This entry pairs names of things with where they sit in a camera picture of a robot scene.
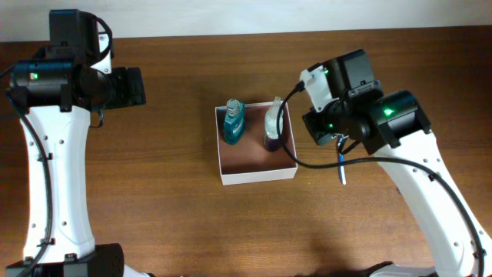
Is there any teal mouthwash bottle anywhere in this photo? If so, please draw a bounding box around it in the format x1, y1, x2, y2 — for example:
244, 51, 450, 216
224, 99, 245, 145

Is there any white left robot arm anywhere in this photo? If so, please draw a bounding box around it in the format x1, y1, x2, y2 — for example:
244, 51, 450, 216
5, 32, 145, 276

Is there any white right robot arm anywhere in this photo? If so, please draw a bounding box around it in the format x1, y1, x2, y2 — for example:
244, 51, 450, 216
295, 62, 491, 276

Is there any blue white toothbrush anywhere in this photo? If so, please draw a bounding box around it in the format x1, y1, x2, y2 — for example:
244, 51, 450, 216
337, 136, 347, 185

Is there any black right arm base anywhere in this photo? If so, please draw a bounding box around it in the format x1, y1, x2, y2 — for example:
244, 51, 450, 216
362, 262, 437, 277

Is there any clear spray bottle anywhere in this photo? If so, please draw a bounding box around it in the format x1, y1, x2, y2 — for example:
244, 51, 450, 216
264, 96, 284, 152

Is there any white cardboard box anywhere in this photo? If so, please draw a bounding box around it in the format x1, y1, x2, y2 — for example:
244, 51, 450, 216
214, 102, 298, 185

